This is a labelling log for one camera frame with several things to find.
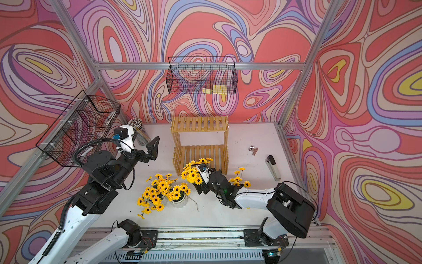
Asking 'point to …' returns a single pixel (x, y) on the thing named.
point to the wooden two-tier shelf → (183, 155)
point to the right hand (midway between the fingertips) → (200, 179)
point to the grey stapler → (271, 164)
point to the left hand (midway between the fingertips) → (149, 135)
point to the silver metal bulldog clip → (254, 150)
